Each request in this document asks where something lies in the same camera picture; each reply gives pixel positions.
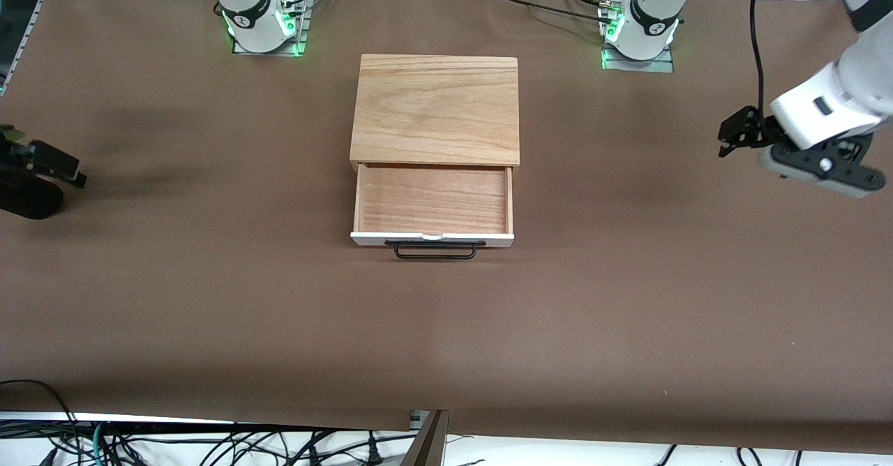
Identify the white-fronted wooden drawer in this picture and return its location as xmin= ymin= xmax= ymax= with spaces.
xmin=350 ymin=163 xmax=516 ymax=248

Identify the black metal drawer handle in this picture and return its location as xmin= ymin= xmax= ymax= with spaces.
xmin=385 ymin=240 xmax=488 ymax=261

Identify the black rounded object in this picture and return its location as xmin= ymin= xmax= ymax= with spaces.
xmin=0 ymin=172 xmax=64 ymax=220

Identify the light wooden cabinet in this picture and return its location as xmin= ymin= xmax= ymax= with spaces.
xmin=349 ymin=54 xmax=522 ymax=168

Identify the brown paper table cover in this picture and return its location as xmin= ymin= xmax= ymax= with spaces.
xmin=0 ymin=0 xmax=893 ymax=453

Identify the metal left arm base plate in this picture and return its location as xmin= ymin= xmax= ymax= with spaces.
xmin=601 ymin=44 xmax=675 ymax=73

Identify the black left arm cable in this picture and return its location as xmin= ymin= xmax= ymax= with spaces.
xmin=749 ymin=0 xmax=770 ymax=114

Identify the black floor cable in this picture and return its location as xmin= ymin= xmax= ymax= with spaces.
xmin=0 ymin=379 xmax=79 ymax=453

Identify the teal floor cable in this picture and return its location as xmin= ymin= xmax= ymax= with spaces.
xmin=91 ymin=421 xmax=112 ymax=466

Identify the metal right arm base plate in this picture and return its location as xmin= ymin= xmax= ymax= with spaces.
xmin=232 ymin=0 xmax=309 ymax=57

